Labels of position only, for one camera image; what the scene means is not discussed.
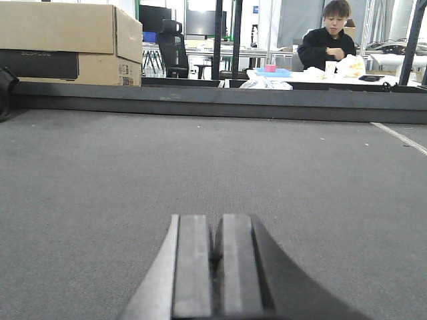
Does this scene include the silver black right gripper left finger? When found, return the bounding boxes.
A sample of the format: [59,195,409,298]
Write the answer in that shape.
[118,215,213,319]

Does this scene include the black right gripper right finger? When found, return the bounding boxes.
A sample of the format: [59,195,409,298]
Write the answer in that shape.
[215,214,367,319]

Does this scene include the clear plastic bag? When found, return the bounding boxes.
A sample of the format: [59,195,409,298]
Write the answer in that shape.
[240,76,294,91]

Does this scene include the white table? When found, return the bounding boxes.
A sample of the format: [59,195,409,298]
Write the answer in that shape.
[267,72,399,88]

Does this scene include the shallow blue tray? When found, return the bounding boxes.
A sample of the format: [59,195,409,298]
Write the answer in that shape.
[254,68,292,78]

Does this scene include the pink cup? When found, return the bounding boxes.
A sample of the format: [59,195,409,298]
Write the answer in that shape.
[265,64,276,73]

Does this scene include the yellow white takeout bag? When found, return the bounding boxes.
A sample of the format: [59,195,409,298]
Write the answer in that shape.
[336,54,366,78]

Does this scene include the black office chair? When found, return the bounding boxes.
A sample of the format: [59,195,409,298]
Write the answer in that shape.
[157,19,189,79]

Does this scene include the person in black sweater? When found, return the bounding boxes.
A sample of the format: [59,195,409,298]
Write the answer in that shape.
[298,0,356,71]

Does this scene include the black computer monitor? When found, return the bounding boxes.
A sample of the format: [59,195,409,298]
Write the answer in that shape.
[185,10,216,37]

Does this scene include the lower cardboard box black print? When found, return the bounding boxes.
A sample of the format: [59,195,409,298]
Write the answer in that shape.
[1,49,141,87]

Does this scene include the black duffel bag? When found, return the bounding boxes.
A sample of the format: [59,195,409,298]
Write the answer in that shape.
[1,67,19,121]

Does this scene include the upper cardboard box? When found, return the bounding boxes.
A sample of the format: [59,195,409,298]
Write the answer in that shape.
[1,1,143,63]

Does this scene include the dark metal base rail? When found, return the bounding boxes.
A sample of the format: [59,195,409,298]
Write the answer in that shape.
[11,82,426,125]

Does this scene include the black vertical post pair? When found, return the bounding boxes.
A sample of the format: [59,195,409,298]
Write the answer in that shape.
[211,0,243,81]

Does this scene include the black slanted frame post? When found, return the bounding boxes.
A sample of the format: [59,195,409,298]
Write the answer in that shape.
[398,0,426,86]

